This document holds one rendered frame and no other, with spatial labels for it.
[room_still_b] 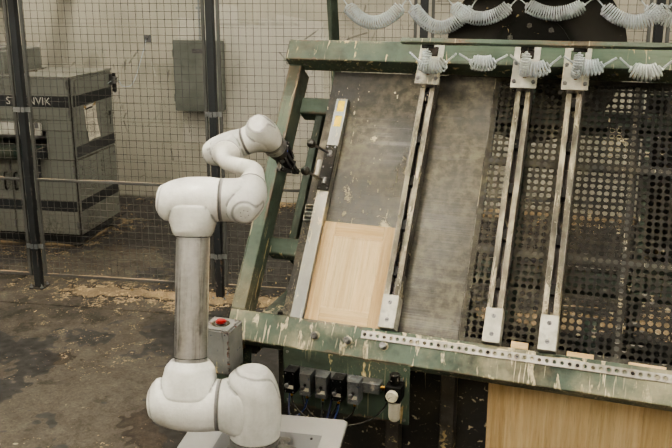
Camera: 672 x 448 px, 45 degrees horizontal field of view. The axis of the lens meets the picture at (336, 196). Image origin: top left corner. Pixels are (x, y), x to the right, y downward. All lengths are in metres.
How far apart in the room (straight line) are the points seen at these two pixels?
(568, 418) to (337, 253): 1.07
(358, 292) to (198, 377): 0.90
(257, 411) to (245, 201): 0.61
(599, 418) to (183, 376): 1.58
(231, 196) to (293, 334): 0.90
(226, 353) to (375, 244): 0.71
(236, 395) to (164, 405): 0.21
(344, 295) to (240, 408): 0.86
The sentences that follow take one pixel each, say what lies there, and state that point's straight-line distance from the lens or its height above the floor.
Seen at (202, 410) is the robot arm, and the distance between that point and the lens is 2.47.
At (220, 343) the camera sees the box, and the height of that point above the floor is 0.88.
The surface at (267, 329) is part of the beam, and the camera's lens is 3.18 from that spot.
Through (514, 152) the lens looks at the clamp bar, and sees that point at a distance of 3.20.
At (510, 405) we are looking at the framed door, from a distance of 3.26.
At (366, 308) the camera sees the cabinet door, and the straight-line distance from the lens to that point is 3.11.
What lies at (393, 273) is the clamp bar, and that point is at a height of 1.09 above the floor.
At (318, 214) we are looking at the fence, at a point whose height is 1.25.
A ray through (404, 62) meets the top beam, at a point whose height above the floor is 1.84.
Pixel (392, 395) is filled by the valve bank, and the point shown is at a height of 0.73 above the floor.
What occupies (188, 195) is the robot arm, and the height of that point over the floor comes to 1.54.
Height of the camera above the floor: 2.13
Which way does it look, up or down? 14 degrees down
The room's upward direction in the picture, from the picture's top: straight up
